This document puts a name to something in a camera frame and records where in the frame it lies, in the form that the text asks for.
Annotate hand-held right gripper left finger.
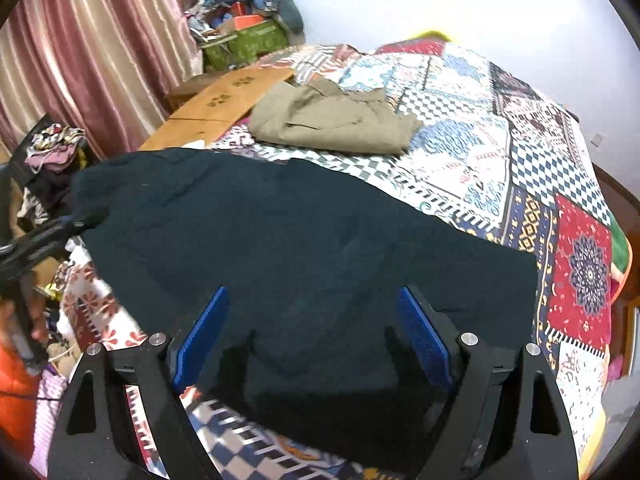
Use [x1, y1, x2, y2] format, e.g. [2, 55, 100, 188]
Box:
[47, 286, 231, 480]

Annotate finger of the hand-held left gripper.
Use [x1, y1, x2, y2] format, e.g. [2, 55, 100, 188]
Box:
[50, 206, 110, 241]

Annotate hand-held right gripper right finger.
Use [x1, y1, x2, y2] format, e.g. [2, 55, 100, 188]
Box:
[395, 285, 581, 480]

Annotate black pants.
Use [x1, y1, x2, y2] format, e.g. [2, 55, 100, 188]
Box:
[70, 147, 538, 476]

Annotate khaki pants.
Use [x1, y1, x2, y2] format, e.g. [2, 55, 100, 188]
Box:
[247, 77, 425, 156]

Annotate person's left hand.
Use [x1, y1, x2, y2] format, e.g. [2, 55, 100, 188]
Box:
[27, 285, 51, 346]

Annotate black crate of clothes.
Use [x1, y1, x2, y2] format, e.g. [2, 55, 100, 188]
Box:
[10, 114, 89, 192]

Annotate orange cloth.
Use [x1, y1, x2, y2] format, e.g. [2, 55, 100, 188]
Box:
[0, 344, 42, 413]

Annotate wooden stool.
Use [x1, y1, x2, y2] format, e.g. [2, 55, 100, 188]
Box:
[165, 72, 221, 111]

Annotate pink cloth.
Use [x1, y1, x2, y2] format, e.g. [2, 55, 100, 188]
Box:
[29, 374, 69, 472]

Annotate striped pink curtain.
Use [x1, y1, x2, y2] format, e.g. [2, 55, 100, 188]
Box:
[0, 0, 203, 161]

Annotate wooden lap table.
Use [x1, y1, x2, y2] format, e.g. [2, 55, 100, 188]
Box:
[137, 66, 296, 153]

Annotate patchwork blanket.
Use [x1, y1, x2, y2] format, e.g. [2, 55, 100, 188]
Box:
[55, 40, 632, 480]

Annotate green blanket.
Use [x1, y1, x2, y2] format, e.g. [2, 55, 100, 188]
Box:
[606, 220, 634, 307]

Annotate green storage box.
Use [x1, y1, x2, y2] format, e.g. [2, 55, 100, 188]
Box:
[200, 22, 292, 74]

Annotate orange box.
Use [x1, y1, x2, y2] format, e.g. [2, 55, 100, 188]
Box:
[220, 13, 267, 36]

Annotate yellow foam tube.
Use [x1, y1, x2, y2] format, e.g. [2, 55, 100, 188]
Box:
[405, 29, 452, 44]

